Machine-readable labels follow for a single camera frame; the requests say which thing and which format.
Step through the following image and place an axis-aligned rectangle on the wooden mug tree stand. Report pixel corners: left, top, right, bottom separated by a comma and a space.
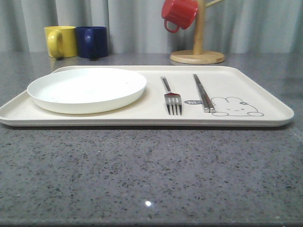
170, 0, 225, 64

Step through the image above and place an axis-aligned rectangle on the white round plate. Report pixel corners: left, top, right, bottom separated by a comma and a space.
27, 68, 147, 114

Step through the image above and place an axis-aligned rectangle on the metal chopstick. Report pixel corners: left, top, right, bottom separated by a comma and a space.
205, 90, 215, 113
193, 74, 210, 113

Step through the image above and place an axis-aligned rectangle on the cream rabbit serving tray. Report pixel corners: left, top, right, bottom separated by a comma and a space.
0, 66, 294, 127

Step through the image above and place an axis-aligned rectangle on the dark blue mug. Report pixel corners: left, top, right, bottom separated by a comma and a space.
75, 26, 109, 59

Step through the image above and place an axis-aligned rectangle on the red mug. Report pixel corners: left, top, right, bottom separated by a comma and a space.
161, 0, 198, 33

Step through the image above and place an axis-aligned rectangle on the silver fork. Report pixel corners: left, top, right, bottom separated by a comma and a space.
161, 77, 182, 116

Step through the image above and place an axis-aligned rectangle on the yellow mug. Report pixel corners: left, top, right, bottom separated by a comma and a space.
44, 26, 77, 58

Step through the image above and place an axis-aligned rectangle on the grey curtain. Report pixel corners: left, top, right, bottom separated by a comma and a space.
0, 0, 303, 53

